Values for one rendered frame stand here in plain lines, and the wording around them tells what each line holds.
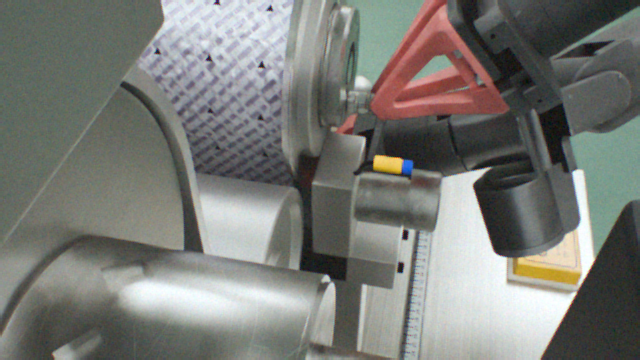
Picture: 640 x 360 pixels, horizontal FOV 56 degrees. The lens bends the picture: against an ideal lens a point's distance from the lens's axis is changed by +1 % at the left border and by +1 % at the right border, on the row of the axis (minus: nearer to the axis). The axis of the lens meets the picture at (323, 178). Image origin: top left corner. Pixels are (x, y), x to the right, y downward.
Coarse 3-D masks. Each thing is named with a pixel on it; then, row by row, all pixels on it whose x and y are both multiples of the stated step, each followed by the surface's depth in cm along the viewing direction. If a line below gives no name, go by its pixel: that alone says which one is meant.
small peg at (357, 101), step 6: (354, 90) 38; (348, 96) 37; (354, 96) 37; (360, 96) 37; (366, 96) 37; (372, 96) 37; (348, 102) 37; (354, 102) 37; (360, 102) 37; (366, 102) 37; (348, 108) 38; (354, 108) 38; (360, 108) 37; (366, 108) 37; (372, 114) 38
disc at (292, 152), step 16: (304, 0) 31; (304, 16) 31; (288, 32) 30; (288, 48) 30; (288, 64) 30; (288, 80) 31; (288, 96) 31; (288, 112) 32; (288, 128) 32; (288, 144) 33; (288, 160) 34; (304, 160) 38; (304, 176) 38
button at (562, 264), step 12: (564, 240) 69; (576, 240) 69; (552, 252) 68; (564, 252) 68; (576, 252) 68; (516, 264) 67; (528, 264) 67; (540, 264) 67; (552, 264) 67; (564, 264) 67; (576, 264) 67; (528, 276) 68; (540, 276) 68; (552, 276) 67; (564, 276) 67; (576, 276) 66
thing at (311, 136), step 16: (320, 0) 32; (336, 0) 36; (320, 16) 32; (304, 32) 32; (320, 32) 32; (304, 48) 32; (320, 48) 33; (304, 64) 32; (304, 80) 32; (304, 96) 33; (304, 112) 33; (304, 128) 34; (320, 128) 37; (304, 144) 35; (320, 144) 38
